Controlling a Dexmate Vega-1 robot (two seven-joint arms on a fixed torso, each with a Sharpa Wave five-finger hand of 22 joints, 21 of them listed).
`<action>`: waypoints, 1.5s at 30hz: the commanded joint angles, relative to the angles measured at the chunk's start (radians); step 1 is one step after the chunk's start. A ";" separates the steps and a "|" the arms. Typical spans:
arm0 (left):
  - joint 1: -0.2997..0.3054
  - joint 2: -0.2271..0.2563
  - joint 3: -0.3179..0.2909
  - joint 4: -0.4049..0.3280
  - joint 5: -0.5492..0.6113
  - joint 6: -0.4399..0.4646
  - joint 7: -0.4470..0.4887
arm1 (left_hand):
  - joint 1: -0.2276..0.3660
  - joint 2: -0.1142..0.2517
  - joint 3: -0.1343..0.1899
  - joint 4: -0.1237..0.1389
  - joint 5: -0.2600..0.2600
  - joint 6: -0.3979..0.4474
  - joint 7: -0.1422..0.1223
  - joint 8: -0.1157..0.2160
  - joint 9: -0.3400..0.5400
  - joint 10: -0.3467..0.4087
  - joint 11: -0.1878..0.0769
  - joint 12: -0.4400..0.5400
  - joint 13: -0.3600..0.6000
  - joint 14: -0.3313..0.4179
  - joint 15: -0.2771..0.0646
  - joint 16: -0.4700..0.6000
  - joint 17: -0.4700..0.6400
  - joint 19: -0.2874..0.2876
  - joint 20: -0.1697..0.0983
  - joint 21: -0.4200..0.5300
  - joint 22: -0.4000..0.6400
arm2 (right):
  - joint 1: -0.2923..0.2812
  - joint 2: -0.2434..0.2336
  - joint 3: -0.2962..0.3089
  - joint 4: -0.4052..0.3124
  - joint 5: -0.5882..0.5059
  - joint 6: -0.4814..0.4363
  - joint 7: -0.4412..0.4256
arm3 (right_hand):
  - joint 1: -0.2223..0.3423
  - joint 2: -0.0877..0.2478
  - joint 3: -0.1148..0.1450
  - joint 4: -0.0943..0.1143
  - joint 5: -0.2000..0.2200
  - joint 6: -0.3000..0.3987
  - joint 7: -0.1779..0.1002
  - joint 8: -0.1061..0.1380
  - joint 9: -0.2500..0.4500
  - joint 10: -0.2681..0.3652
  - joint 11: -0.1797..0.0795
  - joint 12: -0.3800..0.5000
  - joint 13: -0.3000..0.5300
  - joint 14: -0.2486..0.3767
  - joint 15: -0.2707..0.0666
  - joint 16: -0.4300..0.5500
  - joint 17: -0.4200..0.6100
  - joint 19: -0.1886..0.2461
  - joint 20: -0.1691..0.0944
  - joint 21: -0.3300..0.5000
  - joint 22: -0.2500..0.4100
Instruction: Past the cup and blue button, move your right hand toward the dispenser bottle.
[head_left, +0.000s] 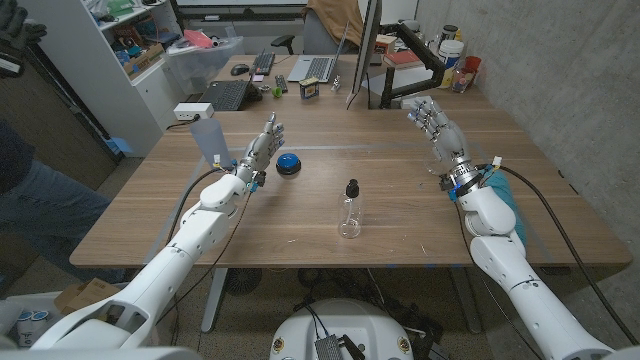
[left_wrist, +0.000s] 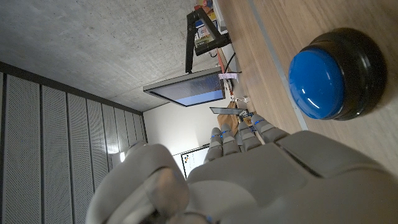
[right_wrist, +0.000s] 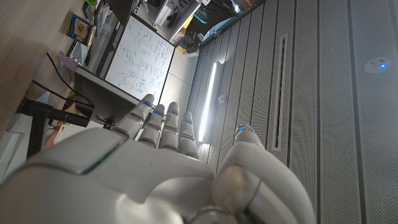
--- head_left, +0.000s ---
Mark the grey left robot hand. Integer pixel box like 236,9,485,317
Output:
233,111,286,185

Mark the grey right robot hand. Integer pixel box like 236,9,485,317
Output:
406,98,474,171

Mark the clear glass cup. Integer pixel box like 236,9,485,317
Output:
423,147,454,177

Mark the blue button black base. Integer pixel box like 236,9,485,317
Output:
275,152,303,177

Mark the frosted translucent plastic cup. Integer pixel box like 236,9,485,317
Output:
188,118,235,172

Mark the clear dispenser bottle black pump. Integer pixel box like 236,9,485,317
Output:
337,178,364,240

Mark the white adapter block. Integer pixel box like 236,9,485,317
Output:
399,94,434,110

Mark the clear container with small items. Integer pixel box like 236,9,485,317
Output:
451,67,477,95

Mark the black laptop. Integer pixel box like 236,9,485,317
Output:
198,74,264,113

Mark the white power strip box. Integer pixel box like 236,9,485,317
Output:
172,102,216,122

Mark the small blue yellow box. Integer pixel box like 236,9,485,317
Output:
298,76,321,101

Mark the white plastic jar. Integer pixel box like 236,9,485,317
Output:
437,39,466,71

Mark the teal cloth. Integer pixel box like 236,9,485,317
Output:
479,167,528,247

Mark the red book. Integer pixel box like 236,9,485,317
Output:
382,48,426,70

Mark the black keyboard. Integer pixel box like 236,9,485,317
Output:
248,49,277,78

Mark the clear plastic storage bin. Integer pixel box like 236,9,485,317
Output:
162,35,246,97

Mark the silver laptop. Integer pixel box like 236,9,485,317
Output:
286,21,352,85

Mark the flat computer monitor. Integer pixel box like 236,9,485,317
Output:
349,0,384,97

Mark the grey office chair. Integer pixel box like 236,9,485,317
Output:
270,0,367,57

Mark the pink pouch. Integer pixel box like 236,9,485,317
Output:
183,28,217,50

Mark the black round fan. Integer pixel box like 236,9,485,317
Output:
223,267,264,297

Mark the tan jacket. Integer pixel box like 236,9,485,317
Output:
305,0,366,48

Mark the grey table leg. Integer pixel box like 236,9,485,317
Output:
200,267,229,334
448,267,483,335

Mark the white shelf cabinet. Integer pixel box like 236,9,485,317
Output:
19,0,184,158

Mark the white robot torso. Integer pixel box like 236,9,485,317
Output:
269,298,415,360

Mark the dark wooden cabinet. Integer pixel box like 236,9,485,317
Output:
0,47,122,191

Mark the cardboard box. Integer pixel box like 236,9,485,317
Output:
53,277,123,317

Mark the person in dark shirt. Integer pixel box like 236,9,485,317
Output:
0,0,127,284

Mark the white can blue top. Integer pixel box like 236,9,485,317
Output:
31,309,52,344
15,309,34,347

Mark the black monitor cable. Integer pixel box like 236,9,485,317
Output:
345,74,374,112

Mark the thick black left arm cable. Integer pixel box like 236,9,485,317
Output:
164,167,237,247

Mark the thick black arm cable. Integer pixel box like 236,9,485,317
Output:
164,167,237,247
492,164,640,347

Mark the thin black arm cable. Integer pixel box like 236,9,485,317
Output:
154,188,254,327

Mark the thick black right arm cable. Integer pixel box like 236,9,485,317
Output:
492,164,640,347

